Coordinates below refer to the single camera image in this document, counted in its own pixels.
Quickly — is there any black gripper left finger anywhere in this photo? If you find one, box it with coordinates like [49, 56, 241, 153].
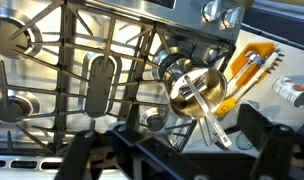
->
[55, 123, 186, 180]

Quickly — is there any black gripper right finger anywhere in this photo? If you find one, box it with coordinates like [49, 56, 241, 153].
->
[238, 103, 297, 180]

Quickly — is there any black cast iron stove grate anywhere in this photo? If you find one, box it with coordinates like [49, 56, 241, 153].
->
[0, 0, 68, 154]
[125, 24, 236, 154]
[60, 0, 156, 141]

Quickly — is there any stainless steel gas stove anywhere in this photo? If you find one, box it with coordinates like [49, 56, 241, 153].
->
[0, 0, 246, 180]

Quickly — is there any steel stove knob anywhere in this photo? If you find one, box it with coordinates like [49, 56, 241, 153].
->
[221, 6, 244, 30]
[201, 0, 224, 23]

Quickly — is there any white can with tomato print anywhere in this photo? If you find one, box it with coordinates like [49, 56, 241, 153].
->
[271, 76, 304, 108]

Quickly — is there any oval steel gas burner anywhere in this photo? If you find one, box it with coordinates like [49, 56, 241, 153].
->
[79, 52, 122, 119]

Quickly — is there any round steel gas burner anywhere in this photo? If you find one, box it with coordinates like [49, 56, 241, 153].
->
[153, 46, 200, 81]
[0, 8, 43, 60]
[0, 89, 40, 123]

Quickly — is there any small round gas burner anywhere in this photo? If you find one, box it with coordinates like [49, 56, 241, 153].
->
[140, 107, 170, 133]

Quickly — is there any stainless steel saucepan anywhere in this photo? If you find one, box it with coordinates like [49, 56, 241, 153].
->
[161, 54, 229, 148]

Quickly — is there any steel measuring cup ladle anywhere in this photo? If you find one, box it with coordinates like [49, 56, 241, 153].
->
[225, 51, 267, 98]

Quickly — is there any orange hexagonal trivet mat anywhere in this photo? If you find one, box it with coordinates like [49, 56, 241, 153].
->
[229, 41, 276, 89]

